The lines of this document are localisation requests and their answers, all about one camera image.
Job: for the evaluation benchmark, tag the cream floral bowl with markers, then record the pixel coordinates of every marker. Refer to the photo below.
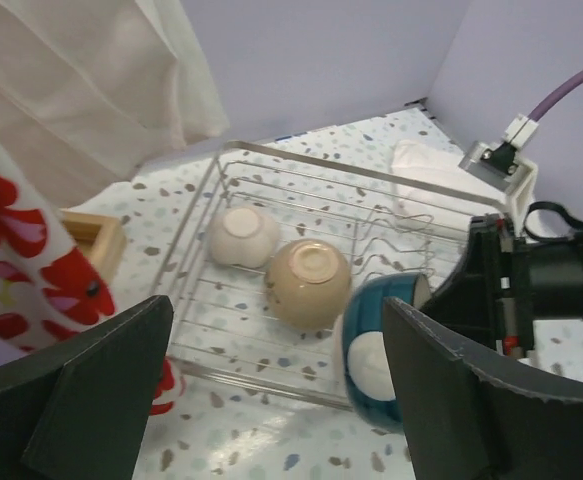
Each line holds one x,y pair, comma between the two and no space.
308,284

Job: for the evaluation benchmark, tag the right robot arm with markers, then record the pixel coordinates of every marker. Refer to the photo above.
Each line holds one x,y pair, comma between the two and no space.
555,267

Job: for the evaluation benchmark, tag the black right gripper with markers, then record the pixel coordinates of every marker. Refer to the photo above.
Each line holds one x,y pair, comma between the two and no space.
486,297

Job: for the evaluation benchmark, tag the wire dish rack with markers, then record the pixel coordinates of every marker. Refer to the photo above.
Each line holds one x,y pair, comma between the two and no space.
223,329

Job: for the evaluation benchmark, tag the white folded cloth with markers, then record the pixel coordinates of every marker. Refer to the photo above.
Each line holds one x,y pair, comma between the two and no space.
417,161

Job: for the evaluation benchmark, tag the white shirt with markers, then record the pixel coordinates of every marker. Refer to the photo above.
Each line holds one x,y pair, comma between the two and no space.
92,90

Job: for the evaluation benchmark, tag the teal white dotted bowl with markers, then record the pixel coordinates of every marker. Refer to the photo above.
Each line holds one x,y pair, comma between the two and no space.
359,358

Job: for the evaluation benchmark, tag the small white bowl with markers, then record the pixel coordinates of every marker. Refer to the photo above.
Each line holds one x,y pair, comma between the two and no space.
245,236

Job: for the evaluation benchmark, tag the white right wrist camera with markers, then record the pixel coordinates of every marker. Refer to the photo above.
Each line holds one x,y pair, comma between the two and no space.
501,167

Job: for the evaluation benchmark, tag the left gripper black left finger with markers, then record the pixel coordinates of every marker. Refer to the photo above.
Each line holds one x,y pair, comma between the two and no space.
78,409

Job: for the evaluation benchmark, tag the wooden clothes rack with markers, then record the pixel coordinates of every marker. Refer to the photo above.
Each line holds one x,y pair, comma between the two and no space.
101,239

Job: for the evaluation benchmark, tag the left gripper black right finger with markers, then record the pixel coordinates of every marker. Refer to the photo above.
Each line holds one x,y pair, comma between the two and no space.
471,413

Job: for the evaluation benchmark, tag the red floral cloth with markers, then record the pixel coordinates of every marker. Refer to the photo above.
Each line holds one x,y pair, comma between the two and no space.
49,291

